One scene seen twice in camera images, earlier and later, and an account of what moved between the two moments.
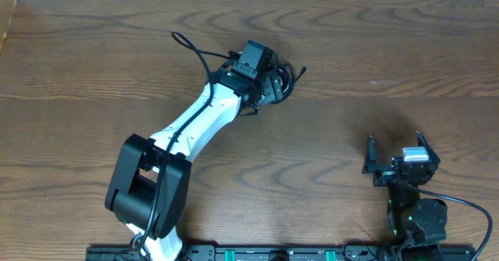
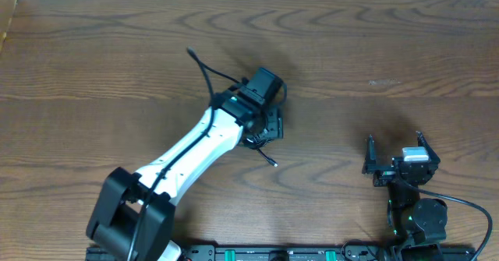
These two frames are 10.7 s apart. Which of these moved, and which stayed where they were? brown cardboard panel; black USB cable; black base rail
Moved: black USB cable
Stayed: brown cardboard panel; black base rail
